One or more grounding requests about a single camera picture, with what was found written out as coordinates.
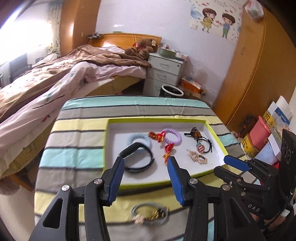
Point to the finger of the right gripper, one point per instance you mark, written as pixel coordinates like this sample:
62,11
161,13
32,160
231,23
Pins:
236,163

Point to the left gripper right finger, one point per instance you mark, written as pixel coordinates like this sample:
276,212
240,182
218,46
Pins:
179,180

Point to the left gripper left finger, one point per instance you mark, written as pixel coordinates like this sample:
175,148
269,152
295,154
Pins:
112,179

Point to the black wristband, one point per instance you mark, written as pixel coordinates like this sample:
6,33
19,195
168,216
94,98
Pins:
138,157

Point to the right hand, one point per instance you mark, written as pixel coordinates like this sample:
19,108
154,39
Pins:
270,224

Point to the yellow printed box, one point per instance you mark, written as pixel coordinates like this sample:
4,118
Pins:
248,147

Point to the pink plastic bin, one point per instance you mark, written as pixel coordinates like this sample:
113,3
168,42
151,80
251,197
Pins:
260,133

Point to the striped bed sheet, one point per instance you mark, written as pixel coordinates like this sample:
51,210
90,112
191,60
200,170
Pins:
74,156

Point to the green shallow cardboard box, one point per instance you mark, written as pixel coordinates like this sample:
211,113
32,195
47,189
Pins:
120,129

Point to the black and white waste bin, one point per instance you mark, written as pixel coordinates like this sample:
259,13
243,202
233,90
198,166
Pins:
170,91

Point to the orange cardboard box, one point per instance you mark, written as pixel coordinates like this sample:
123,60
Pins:
191,86

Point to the wooden wardrobe on right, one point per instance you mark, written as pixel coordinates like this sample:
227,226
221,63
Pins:
262,69

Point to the white bedside drawer cabinet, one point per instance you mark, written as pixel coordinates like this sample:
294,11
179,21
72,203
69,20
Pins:
162,71

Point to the brown and pink duvet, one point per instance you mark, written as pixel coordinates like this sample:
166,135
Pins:
28,101

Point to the green basket on cabinet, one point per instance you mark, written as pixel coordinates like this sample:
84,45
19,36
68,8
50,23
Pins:
167,53

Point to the brown teddy bear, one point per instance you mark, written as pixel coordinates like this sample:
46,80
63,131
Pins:
142,48

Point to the wooden headboard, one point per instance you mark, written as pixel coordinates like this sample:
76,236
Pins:
121,40

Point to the black office chair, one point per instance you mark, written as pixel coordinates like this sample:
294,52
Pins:
18,67

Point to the tall wooden wardrobe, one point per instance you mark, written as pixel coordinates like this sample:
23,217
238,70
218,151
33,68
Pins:
78,19

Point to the floral curtain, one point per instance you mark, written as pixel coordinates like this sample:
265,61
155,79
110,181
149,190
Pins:
54,14

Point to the cartoon couple wall sticker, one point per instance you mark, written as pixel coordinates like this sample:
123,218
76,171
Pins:
219,17

